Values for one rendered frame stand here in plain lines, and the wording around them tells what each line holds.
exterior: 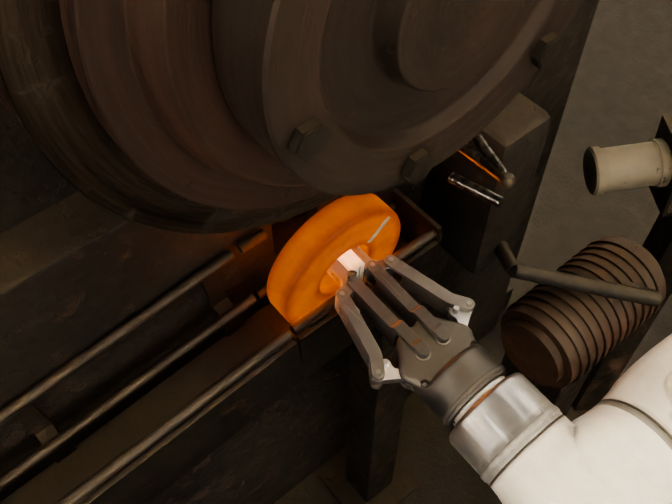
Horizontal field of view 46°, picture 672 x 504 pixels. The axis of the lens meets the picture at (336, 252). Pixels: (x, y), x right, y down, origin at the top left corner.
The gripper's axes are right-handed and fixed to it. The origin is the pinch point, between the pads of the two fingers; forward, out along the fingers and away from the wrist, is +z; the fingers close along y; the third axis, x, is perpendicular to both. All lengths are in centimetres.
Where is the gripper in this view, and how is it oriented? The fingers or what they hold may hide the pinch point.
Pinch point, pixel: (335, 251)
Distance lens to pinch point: 78.4
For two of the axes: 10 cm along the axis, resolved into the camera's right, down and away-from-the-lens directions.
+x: 0.5, -5.5, -8.4
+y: 7.7, -5.1, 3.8
